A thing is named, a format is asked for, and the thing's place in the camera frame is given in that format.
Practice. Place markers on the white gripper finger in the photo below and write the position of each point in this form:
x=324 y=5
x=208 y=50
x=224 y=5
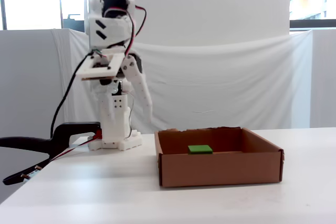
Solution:
x=97 y=98
x=140 y=90

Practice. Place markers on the green cube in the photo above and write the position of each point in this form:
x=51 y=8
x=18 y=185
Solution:
x=199 y=149

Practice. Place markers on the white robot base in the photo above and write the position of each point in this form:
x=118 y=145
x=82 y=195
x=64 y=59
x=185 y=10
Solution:
x=128 y=142

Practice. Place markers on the brown cardboard box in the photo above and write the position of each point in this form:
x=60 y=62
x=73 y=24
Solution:
x=220 y=167

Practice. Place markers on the black table clamp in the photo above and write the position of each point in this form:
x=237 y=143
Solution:
x=71 y=129

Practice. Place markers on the white cloth backdrop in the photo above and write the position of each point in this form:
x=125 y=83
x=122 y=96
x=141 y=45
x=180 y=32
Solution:
x=210 y=82

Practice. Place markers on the grey office partition panel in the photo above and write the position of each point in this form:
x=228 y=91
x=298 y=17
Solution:
x=26 y=82
x=323 y=77

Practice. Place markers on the small circuit board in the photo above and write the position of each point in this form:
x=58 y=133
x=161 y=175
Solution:
x=31 y=172

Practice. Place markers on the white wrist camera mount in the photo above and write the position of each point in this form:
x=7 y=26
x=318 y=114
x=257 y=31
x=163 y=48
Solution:
x=89 y=73

